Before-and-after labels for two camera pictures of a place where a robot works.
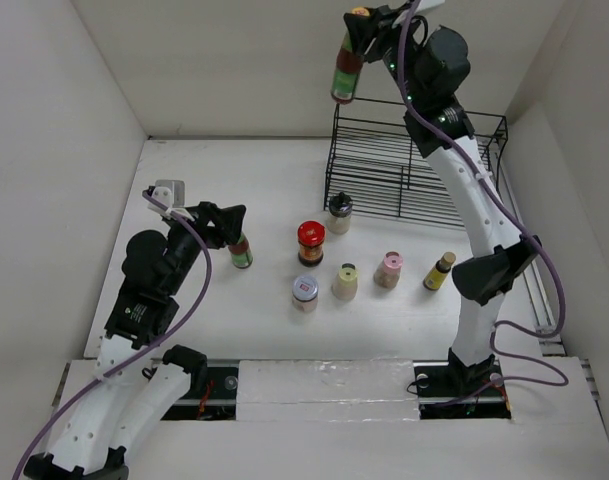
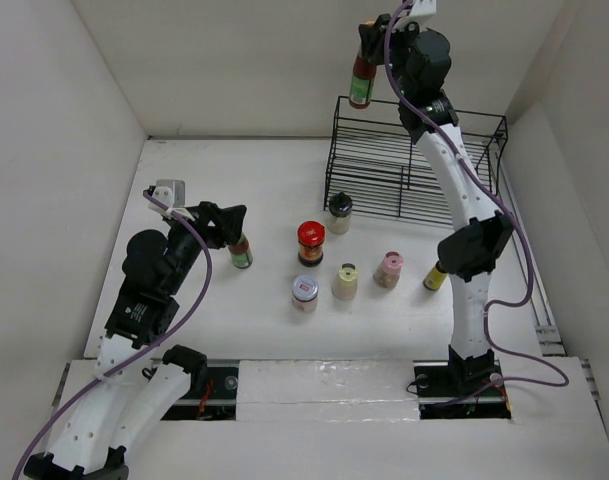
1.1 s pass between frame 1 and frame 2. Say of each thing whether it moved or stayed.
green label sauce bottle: stayed
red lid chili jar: stayed
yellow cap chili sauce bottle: moved
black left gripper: stayed
